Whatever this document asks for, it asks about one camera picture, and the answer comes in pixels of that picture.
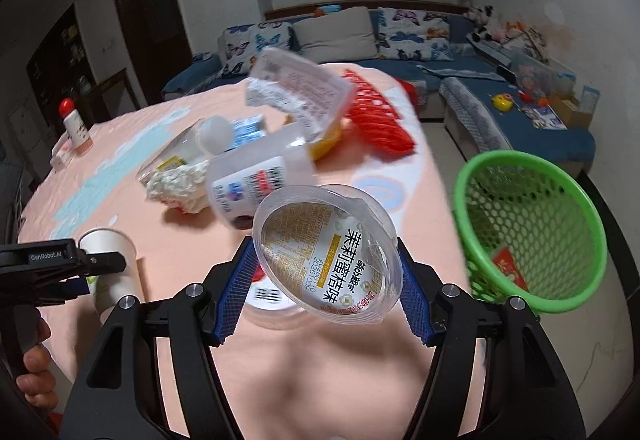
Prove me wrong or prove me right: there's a red packet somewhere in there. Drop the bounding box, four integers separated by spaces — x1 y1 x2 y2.
492 247 531 291

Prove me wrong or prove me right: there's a beige cushion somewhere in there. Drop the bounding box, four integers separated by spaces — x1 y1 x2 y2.
292 7 378 65

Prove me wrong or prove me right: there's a blue booklet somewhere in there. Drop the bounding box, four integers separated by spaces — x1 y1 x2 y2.
530 104 568 131

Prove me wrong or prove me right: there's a clear plastic cup white lid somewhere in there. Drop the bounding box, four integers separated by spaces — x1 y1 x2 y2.
243 267 313 331

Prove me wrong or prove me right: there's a red plastic stool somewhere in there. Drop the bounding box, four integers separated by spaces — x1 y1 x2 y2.
395 76 426 108

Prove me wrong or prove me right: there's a black white plush toy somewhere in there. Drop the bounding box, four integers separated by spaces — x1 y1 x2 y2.
465 4 501 43

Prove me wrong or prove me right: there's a grey throw blanket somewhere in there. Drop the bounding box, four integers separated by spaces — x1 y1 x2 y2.
439 76 513 153

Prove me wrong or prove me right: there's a clear jelly cup yellow label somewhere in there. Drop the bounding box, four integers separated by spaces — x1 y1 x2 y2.
251 185 403 325

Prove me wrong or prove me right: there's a green mesh basket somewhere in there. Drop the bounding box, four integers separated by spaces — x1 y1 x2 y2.
452 151 608 315

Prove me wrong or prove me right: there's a white paper cup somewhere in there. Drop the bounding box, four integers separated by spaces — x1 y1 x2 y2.
79 226 146 327

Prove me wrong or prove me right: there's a dark shelf cabinet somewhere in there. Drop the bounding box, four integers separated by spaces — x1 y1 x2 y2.
25 4 96 131

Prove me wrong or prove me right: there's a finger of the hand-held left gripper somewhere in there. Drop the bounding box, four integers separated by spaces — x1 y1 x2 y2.
36 277 92 305
75 251 127 274

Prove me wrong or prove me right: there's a crumpled white tissue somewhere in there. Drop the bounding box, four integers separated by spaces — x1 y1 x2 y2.
145 159 213 215

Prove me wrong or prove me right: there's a cardboard box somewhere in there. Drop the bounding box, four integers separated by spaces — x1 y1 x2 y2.
550 92 596 131

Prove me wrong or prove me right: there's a dark wooden door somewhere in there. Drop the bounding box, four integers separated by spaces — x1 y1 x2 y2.
110 0 193 113

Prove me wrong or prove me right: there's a clear storage box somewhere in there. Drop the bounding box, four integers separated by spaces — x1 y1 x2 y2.
510 52 576 108

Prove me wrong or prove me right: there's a pink white tube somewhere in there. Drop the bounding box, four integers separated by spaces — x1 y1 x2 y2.
49 132 76 171

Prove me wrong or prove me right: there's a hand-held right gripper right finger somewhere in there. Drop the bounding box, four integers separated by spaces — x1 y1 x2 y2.
396 236 586 440

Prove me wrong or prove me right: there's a small blue white carton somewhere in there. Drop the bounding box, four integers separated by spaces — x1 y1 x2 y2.
231 115 267 151

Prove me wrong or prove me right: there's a red capped bottle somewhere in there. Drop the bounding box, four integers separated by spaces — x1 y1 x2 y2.
58 98 94 157

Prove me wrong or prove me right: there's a pink printed tablecloth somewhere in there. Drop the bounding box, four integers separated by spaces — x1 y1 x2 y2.
17 62 488 440

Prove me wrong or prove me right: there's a yellow round snack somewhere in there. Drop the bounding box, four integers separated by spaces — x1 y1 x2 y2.
309 117 351 161

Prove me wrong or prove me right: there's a blue sofa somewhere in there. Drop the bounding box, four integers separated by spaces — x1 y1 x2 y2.
161 7 597 171

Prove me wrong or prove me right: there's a red foam net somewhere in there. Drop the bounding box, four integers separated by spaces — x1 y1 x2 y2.
341 68 417 159

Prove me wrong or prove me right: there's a person's left hand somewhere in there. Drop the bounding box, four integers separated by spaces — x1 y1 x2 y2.
15 317 59 417

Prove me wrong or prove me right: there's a butterfly print cushion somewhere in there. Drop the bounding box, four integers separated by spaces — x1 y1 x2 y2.
218 22 296 78
376 7 456 63

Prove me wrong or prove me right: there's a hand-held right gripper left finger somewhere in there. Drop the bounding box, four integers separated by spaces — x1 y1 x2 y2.
60 236 258 440

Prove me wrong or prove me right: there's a clear plastic container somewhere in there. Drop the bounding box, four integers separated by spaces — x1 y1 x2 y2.
244 46 352 141

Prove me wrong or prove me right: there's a white plastic bottle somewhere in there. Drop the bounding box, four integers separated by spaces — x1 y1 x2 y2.
206 125 317 227

